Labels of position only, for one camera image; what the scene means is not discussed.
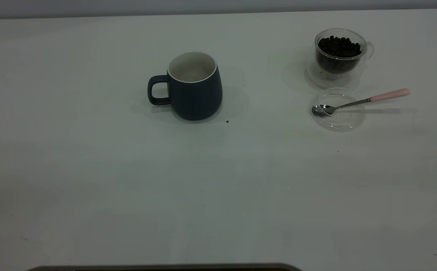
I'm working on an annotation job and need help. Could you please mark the clear round glass dish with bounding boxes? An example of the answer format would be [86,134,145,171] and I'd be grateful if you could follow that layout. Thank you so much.
[310,87,366,131]

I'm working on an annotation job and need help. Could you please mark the dark grey ceramic mug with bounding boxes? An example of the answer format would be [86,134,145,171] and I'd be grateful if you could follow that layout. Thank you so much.
[147,51,223,121]

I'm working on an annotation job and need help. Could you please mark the dark coffee beans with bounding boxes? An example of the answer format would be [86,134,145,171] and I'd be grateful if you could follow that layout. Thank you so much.
[317,36,362,73]

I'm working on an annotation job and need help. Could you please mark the metal spoon with pink handle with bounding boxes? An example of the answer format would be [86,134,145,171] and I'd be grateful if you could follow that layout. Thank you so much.
[312,88,411,117]

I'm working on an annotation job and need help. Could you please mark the clear glass cup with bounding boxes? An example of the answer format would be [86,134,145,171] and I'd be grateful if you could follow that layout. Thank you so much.
[306,28,375,91]

